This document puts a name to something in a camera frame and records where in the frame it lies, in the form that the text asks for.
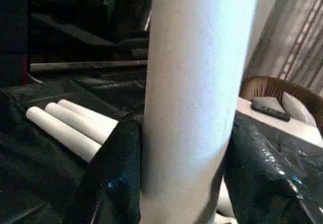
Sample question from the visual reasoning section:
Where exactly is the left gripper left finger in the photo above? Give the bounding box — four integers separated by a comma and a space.
65, 119, 143, 224

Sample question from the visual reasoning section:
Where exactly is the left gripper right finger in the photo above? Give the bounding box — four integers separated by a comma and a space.
224, 114, 314, 224

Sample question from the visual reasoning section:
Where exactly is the white cushion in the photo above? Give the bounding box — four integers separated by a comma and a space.
281, 91, 319, 128

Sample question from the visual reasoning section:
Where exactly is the brown wicker chair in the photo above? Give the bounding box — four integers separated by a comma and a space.
239, 75, 323, 135

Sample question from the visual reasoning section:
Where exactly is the grey curtain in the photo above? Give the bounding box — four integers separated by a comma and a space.
242, 0, 323, 96

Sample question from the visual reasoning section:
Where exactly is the grey metal rail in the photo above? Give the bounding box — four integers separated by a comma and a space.
29, 60, 150, 73

